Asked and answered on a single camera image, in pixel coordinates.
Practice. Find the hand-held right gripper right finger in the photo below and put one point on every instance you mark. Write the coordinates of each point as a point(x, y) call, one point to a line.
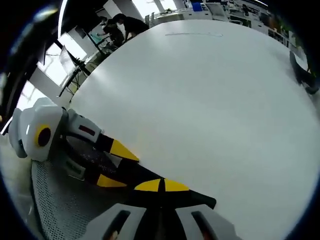
point(197, 225)

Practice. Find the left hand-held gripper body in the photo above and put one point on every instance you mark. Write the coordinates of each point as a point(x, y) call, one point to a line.
point(30, 120)

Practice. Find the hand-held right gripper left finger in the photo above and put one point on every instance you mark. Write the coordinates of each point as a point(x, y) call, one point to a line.
point(120, 222)

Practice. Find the grey mesh office chair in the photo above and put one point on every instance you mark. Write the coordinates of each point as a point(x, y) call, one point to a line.
point(62, 207)

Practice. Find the blue box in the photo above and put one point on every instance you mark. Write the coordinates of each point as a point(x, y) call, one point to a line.
point(196, 6)

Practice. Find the dark grey curved object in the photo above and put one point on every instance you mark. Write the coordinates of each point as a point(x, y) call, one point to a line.
point(300, 70)

